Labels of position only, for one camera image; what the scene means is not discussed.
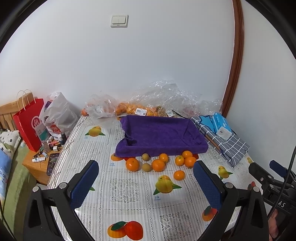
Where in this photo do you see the crumpled clear plastic bag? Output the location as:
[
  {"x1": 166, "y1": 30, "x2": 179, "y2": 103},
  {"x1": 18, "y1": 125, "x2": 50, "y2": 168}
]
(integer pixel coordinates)
[{"x1": 145, "y1": 81, "x2": 222, "y2": 117}]

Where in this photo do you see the red paper shopping bag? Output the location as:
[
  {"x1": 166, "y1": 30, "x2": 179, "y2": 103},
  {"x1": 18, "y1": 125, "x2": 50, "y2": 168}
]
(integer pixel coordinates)
[{"x1": 13, "y1": 89, "x2": 44, "y2": 152}]

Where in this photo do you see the large orange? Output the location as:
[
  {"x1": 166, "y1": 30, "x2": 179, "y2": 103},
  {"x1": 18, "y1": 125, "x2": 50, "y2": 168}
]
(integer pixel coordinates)
[{"x1": 125, "y1": 158, "x2": 140, "y2": 172}]

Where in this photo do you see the green kiwi front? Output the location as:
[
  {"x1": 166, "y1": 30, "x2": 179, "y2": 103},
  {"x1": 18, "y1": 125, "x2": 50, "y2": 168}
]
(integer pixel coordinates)
[{"x1": 142, "y1": 163, "x2": 152, "y2": 172}]

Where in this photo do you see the small orange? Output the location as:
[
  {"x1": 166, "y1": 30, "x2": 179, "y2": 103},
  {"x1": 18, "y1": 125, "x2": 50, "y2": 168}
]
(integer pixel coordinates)
[
  {"x1": 159, "y1": 153, "x2": 169, "y2": 163},
  {"x1": 175, "y1": 155, "x2": 185, "y2": 166}
]

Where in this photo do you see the lone orange front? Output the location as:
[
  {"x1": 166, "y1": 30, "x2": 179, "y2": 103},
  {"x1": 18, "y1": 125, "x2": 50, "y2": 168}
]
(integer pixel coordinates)
[{"x1": 174, "y1": 170, "x2": 186, "y2": 181}]

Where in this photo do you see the clear bag of oranges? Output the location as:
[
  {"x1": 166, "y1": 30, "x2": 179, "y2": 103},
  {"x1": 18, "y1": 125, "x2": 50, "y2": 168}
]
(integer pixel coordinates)
[{"x1": 115, "y1": 87, "x2": 176, "y2": 118}]

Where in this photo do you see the right hand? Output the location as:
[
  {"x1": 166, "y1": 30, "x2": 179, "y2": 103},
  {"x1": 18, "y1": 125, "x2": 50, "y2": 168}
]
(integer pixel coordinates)
[{"x1": 268, "y1": 209, "x2": 278, "y2": 241}]

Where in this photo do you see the patterned pillow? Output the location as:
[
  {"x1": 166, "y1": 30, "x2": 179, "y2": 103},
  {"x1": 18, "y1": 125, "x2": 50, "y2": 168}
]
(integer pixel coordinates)
[{"x1": 0, "y1": 131, "x2": 21, "y2": 159}]

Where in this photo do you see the small red tomato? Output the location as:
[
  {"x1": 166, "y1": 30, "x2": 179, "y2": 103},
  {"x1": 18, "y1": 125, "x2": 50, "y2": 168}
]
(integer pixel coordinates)
[{"x1": 247, "y1": 181, "x2": 256, "y2": 190}]

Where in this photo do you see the white light switch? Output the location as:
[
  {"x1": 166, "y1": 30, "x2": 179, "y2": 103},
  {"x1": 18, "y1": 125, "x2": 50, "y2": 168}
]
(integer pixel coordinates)
[{"x1": 110, "y1": 15, "x2": 128, "y2": 28}]

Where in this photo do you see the black cable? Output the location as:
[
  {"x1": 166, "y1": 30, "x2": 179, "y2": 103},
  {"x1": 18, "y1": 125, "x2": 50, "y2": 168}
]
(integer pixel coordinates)
[{"x1": 265, "y1": 146, "x2": 296, "y2": 223}]

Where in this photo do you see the purple towel covered tray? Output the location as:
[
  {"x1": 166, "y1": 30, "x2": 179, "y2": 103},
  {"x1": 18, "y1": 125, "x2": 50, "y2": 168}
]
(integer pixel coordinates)
[{"x1": 115, "y1": 115, "x2": 208, "y2": 158}]

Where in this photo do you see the wooden bedside table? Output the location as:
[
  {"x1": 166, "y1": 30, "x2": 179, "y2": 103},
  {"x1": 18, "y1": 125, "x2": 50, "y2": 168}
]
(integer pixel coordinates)
[{"x1": 22, "y1": 148, "x2": 62, "y2": 185}]

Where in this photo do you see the green kiwi back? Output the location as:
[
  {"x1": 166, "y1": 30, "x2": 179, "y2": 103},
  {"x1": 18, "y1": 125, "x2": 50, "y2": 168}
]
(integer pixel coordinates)
[{"x1": 142, "y1": 153, "x2": 150, "y2": 161}]

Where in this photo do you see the wooden headboard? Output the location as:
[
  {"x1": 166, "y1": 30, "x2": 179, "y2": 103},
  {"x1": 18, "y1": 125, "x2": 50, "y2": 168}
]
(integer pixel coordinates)
[{"x1": 0, "y1": 91, "x2": 34, "y2": 131}]

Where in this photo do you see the brown wooden door frame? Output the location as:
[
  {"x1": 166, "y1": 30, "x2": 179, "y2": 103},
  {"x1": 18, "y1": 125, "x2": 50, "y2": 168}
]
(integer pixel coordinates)
[{"x1": 222, "y1": 0, "x2": 244, "y2": 117}]

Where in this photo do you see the green kiwi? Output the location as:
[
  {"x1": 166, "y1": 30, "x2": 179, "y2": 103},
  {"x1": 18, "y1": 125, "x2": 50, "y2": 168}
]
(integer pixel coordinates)
[
  {"x1": 142, "y1": 153, "x2": 150, "y2": 161},
  {"x1": 142, "y1": 163, "x2": 152, "y2": 172}
]

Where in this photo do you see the clear bag left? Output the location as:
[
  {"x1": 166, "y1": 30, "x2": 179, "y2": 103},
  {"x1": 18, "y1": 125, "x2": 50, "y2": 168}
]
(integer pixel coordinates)
[{"x1": 81, "y1": 94, "x2": 117, "y2": 118}]

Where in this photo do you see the grey checked folded cloth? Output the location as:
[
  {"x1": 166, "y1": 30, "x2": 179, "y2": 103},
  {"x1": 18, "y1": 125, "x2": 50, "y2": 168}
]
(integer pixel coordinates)
[{"x1": 191, "y1": 115, "x2": 250, "y2": 167}]

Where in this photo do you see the blue tissue pack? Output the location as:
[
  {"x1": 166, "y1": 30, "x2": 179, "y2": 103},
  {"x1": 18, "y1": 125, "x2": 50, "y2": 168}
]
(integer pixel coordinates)
[{"x1": 211, "y1": 113, "x2": 232, "y2": 140}]

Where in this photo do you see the white plastic shopping bag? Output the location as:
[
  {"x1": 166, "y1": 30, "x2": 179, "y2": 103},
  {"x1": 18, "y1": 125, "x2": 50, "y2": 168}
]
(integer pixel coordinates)
[{"x1": 39, "y1": 92, "x2": 78, "y2": 140}]

